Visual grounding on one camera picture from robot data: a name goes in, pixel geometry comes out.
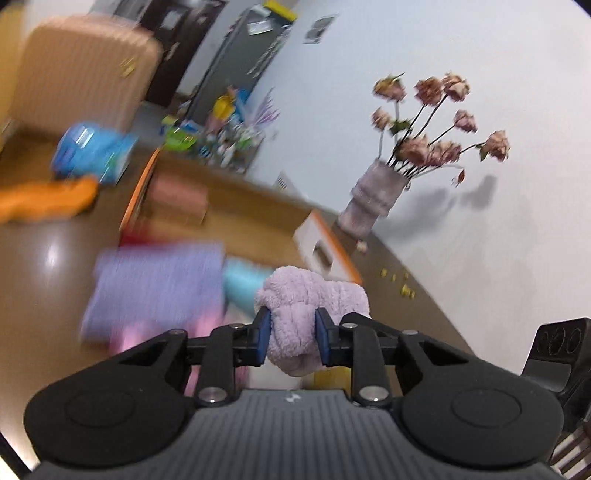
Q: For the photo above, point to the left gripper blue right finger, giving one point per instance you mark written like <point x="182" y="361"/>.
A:
<point x="355" y="346"/>

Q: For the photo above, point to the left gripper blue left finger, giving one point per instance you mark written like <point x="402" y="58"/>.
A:
<point x="227" y="348"/>

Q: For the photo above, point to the lilac towel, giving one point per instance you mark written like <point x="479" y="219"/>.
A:
<point x="292" y="296"/>

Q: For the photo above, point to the light blue plush toy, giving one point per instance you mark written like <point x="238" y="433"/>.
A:
<point x="241" y="281"/>

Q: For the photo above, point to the pink satin scrunchie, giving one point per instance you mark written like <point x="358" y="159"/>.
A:
<point x="152" y="341"/>

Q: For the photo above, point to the purple microfibre cloth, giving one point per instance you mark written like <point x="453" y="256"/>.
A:
<point x="148" y="289"/>

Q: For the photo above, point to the yellow flower crumbs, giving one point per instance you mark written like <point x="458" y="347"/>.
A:
<point x="401" y="280"/>

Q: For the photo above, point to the fallen petal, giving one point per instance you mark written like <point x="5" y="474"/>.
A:
<point x="362" y="246"/>

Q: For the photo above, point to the pink ceramic vase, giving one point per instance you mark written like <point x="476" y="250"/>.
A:
<point x="373" y="197"/>

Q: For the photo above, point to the red cardboard box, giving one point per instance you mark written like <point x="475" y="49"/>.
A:
<point x="178" y="200"/>

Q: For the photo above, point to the dried pink roses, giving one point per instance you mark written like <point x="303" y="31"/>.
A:
<point x="426" y="130"/>

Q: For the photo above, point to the orange plastic shoehorn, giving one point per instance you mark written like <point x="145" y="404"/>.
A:
<point x="47" y="201"/>

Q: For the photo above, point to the blue tissue pack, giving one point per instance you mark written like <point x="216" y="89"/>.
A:
<point x="88" y="149"/>

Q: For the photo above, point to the grey refrigerator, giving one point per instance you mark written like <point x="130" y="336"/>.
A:
<point x="243" y="41"/>

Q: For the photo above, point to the peach ribbed suitcase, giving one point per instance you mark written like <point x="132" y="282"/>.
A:
<point x="77" y="68"/>

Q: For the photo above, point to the dark brown door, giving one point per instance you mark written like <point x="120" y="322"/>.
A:
<point x="180" y="27"/>

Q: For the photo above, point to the yellow box on fridge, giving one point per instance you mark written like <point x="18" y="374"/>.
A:
<point x="280" y="10"/>

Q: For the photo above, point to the wire storage rack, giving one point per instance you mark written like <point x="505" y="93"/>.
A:
<point x="231" y="136"/>

